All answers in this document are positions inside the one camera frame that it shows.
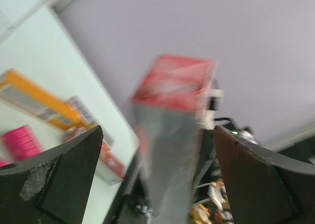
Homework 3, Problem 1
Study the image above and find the silver gold R.O toothpaste box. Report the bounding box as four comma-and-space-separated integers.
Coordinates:
66, 96, 114, 150

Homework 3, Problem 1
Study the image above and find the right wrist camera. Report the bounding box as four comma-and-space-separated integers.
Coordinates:
199, 89, 224, 130

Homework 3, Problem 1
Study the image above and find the pink toothpaste box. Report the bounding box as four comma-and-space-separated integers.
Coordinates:
0, 158, 12, 167
1, 125, 43, 161

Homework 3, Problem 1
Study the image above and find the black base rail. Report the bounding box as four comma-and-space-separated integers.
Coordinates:
104, 130, 221, 224

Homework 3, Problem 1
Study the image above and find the pink toothpaste box middle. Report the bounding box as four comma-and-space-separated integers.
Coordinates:
0, 158, 12, 167

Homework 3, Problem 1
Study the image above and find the pink toothpaste box right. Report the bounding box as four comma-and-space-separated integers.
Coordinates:
1, 125, 43, 161

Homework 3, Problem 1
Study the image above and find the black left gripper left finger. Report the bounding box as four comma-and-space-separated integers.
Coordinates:
0, 126, 103, 224

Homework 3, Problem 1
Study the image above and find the red foil toothpaste box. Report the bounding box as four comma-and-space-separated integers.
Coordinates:
131, 54, 218, 216

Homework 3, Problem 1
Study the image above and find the orange toothpaste box right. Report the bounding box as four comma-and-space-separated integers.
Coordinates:
0, 69, 81, 131

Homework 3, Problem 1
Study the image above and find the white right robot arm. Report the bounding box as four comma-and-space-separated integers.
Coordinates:
213, 117, 315, 164

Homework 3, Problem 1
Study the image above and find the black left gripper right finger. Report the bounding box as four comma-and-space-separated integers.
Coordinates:
214, 126, 315, 224

